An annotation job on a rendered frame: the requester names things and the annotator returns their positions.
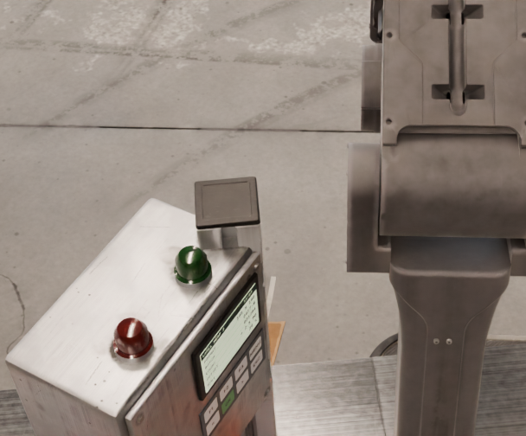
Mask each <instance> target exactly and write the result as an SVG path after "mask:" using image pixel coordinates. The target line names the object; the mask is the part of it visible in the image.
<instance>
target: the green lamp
mask: <svg viewBox="0 0 526 436"><path fill-rule="evenodd" d="M175 263H176V265H175V268H174V274H175V279H176V282H177V283H178V284H179V285H180V286H182V287H185V288H189V289H195V288H199V287H202V286H204V285H206V284H207V283H208V282H209V281H210V279H211V277H212V268H211V265H210V263H209V261H208V259H207V254H206V253H205V252H204V251H203V250H202V249H201V248H199V247H196V246H186V247H184V248H182V249H181V250H180V251H179V253H178V254H177V255H176V257H175Z"/></svg>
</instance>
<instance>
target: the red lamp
mask: <svg viewBox="0 0 526 436"><path fill-rule="evenodd" d="M113 336H114V341H113V348H114V351H115V355H116V356H117V358H118V359H119V360H121V361H122V362H127V363H137V362H142V361H143V360H145V359H146V358H148V357H149V356H150V355H151V353H152V351H153V349H154V341H153V337H152V334H151V333H150V332H149V331H148V328H147V326H146V324H145V323H144V322H143V321H141V320H139V319H137V318H134V317H128V318H125V319H123V320H122V321H121V322H120V323H119V324H118V325H117V326H116V328H115V330H114V332H113Z"/></svg>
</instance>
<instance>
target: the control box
mask: <svg viewBox="0 0 526 436"><path fill-rule="evenodd" d="M222 245H223V248H217V249H208V250H203V251H204V252H205V253H206V254H207V259H208V261H209V263H210V265H211V268H212V277H211V279H210V281H209V282H208V283H207V284H206V285H204V286H202V287H199V288H195V289H189V288H185V287H182V286H180V285H179V284H178V283H177V282H176V279H175V274H174V268H175V265H176V263H175V257H176V255H177V254H178V253H179V251H180V250H181V249H182V248H184V247H186V246H196V247H199V246H198V239H197V233H196V216H195V215H193V214H191V213H189V212H186V211H184V210H182V209H179V208H176V207H174V206H172V205H169V204H168V203H165V202H161V201H159V200H158V199H155V198H151V199H149V200H148V201H147V202H146V203H145V204H144V205H143V207H142V208H141V209H140V210H139V211H138V212H137V213H136V214H135V215H134V216H133V217H132V218H131V219H130V220H129V221H128V222H127V223H126V224H125V226H124V227H123V228H122V229H121V230H120V231H119V232H118V233H117V235H116V236H115V237H114V238H113V239H112V240H111V241H110V242H109V243H108V245H107V246H106V247H105V248H104V249H103V250H102V251H101V252H100V253H99V255H98V256H97V257H96V258H95V259H94V260H93V261H92V263H91V264H90V265H89V266H88V267H87V268H86V269H85V270H84V271H83V273H82V274H81V275H80V276H79V277H78V278H77V279H76V280H75V281H74V282H73V284H71V285H70V286H69V287H68V288H67V289H66V291H65V292H64V293H63V294H62V295H61V296H60V297H59V298H58V299H57V301H56V302H55V303H54V304H53V305H52V306H51V307H50V308H49V309H48V311H47V312H46V313H45V314H44V315H43V316H42V317H41V318H40V320H39V321H38V322H37V323H36V324H35V325H34V326H33V327H32V328H31V330H30V331H29V332H28V333H27V334H26V335H25V336H24V337H23V339H22V340H21V341H20V342H19V343H18V344H17V345H16V346H15V348H14V349H13V350H12V351H11V352H10V353H9V354H8V355H7V356H6V359H5V363H6V366H7V368H8V370H9V372H10V376H11V378H12V380H13V382H14V384H15V387H16V391H17V393H18V394H19V397H20V399H21V402H22V404H23V407H24V409H25V412H26V414H27V415H28V418H29V422H30V424H31V426H32V428H33V430H34V433H35V436H202V428H201V422H200V418H199V414H200V412H201V411H202V410H203V409H204V407H205V406H206V405H207V403H208V402H209V400H210V399H211V397H212V396H213V395H214V393H215V391H216V390H217V389H218V387H220V386H221V384H222V382H223V381H224V380H225V378H226V377H227V376H228V374H229V372H230V371H231V370H232V368H233V367H234V365H235V364H236V363H237V362H238V361H239V359H240V358H241V356H242V355H243V353H244V352H245V350H246V349H247V347H248V346H249V345H250V343H251V342H252V341H253V340H254V338H255V337H256V336H257V334H258V333H259V331H260V330H261V328H263V332H264V343H265V353H266V358H265V360H264V361H263V363H262V364H261V365H260V366H259V368H258V369H257V371H256V372H255V374H254V375H253V377H252V378H251V380H250V381H249V382H248V384H247V385H246V386H245V388H244V389H243V390H242V392H241V394H240V395H239V397H238V398H237V399H236V401H235V402H234V404H233V406H232V407H231V408H230V409H229V410H228V412H227V413H226V415H225V416H224V418H223V419H222V421H221V422H220V424H219V425H218V427H217V428H216V429H215V430H214V432H213V433H212V435H211V436H241V434H242V433H243V431H244V430H245V428H246V427H247V425H248V423H249V422H250V420H251V419H252V418H253V417H254V415H255V414H256V412H257V411H258V409H259V408H260V406H261V404H262V403H263V401H264V400H265V399H266V397H267V396H268V395H269V393H270V392H271V384H270V373H269V362H268V351H267V340H266V319H265V307H264V297H263V285H262V274H261V264H260V253H259V252H252V249H251V248H250V247H238V240H237V237H227V238H222ZM253 273H257V274H258V281H259V292H260V312H261V322H260V323H259V325H258V326H257V328H256V329H255V330H254V332H253V333H252V335H251V336H250V337H249V338H248V339H247V341H246V342H245V344H244V345H243V347H242V348H241V350H240V351H239V352H238V354H237V355H236V357H235V358H234V360H233V361H232V362H231V363H230V364H229V366H228V367H227V369H226V370H225V371H224V373H223V374H222V376H221V377H220V379H219V380H218V381H217V383H216V384H215V385H214V386H213V388H212V389H211V390H210V392H209V393H208V395H207V396H206V398H205V399H204V400H203V401H200V400H199V396H198V391H197V386H196V377H195V371H194V367H193V362H192V356H191V355H192V353H193V352H194V350H195V349H196V348H197V346H198V345H199V344H200V342H201V341H202V340H203V338H204V337H205V336H206V335H207V334H208V332H209V331H210V330H211V328H212V327H213V326H214V324H215V323H216V321H217V320H218V319H219V317H220V316H221V315H222V313H223V312H224V311H225V310H226V309H227V308H228V306H229V305H230V303H231V302H232V301H233V300H234V298H235V297H236V295H237V294H238V293H239V291H240V290H241V288H242V287H243V286H244V285H245V284H246V283H247V281H248V280H249V279H250V277H251V276H252V275H253ZM128 317H134V318H137V319H139V320H141V321H143V322H144V323H145V324H146V326H147V328H148V331H149V332H150V333H151V334H152V337H153V341H154V349H153V351H152V353H151V355H150V356H149V357H148V358H146V359H145V360H143V361H142V362H137V363H127V362H122V361H121V360H119V359H118V358H117V356H116V355H115V351H114V348H113V341H114V336H113V332H114V330H115V328H116V326H117V325H118V324H119V323H120V322H121V321H122V320H123V319H125V318H128Z"/></svg>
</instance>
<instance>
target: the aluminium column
mask: <svg viewBox="0 0 526 436"><path fill-rule="evenodd" d="M194 187H195V212H196V233H197V239H198V246H199V248H201V249H202V250H208V249H217V248H223V245H222V238H227V237H237V240H238V247H250V248H251V249H252V252H259V253H260V263H262V274H263V284H262V285H263V297H264V307H265V319H266V340H267V351H268V359H269V362H270V384H271V392H270V393H269V395H268V396H267V397H266V399H265V400H264V401H263V403H262V404H261V406H260V408H259V409H258V411H257V412H256V414H255V415H254V417H253V418H252V420H253V431H254V436H277V433H276V421H275V410H274V398H273V377H272V367H271V360H270V358H271V354H270V343H269V330H268V319H267V308H266V286H265V276H264V269H263V251H262V239H261V228H260V210H259V200H258V191H257V182H256V177H255V176H248V177H237V178H227V179H217V180H207V181H197V182H195V183H194Z"/></svg>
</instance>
